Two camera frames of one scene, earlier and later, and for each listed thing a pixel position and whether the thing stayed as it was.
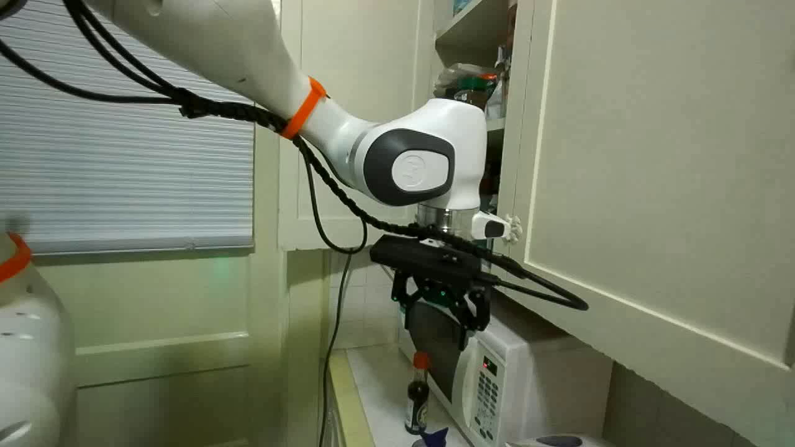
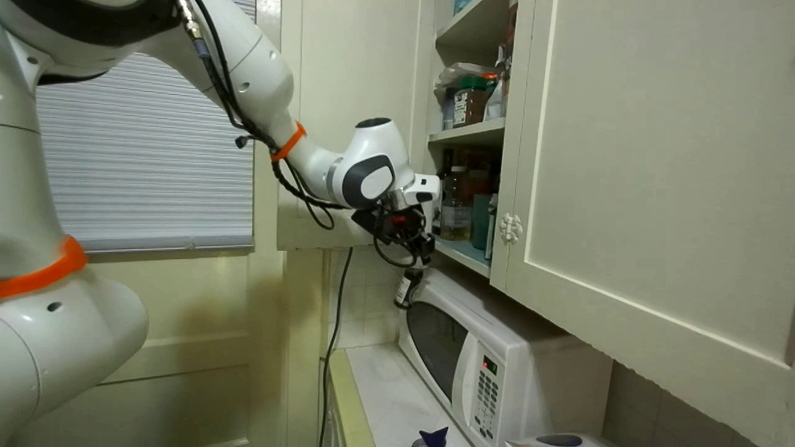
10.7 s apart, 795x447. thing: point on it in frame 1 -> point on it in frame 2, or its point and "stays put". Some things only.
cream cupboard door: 651,174 stays put
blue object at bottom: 435,440 stays put
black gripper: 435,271 -> 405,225
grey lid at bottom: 561,440 stays put
